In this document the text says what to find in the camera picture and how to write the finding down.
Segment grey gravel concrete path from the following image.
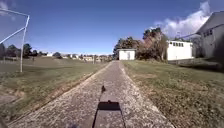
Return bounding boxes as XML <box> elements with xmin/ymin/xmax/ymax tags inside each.
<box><xmin>6</xmin><ymin>59</ymin><xmax>176</xmax><ymax>128</ymax></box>

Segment small white shed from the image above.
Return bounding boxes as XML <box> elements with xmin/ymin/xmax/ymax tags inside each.
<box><xmin>117</xmin><ymin>48</ymin><xmax>137</xmax><ymax>62</ymax></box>

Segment group of trees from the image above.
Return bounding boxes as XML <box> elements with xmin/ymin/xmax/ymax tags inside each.
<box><xmin>112</xmin><ymin>27</ymin><xmax>170</xmax><ymax>62</ymax></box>

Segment grass field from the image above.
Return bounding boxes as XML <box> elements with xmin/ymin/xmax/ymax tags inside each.
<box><xmin>0</xmin><ymin>57</ymin><xmax>111</xmax><ymax>125</ymax></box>

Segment grass verge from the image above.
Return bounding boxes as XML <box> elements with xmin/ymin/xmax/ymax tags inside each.
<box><xmin>119</xmin><ymin>58</ymin><xmax>224</xmax><ymax>128</ymax></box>

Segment white building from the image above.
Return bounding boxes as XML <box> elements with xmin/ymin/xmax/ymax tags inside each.
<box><xmin>165</xmin><ymin>40</ymin><xmax>194</xmax><ymax>62</ymax></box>

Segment distant dark trees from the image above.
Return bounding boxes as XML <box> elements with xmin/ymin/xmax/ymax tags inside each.
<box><xmin>0</xmin><ymin>42</ymin><xmax>39</xmax><ymax>61</ymax></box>

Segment grey building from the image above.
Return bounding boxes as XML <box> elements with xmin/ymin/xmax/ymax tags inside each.
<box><xmin>194</xmin><ymin>10</ymin><xmax>224</xmax><ymax>60</ymax></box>

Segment white goal post frame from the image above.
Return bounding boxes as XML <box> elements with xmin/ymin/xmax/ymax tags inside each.
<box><xmin>0</xmin><ymin>8</ymin><xmax>31</xmax><ymax>74</ymax></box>

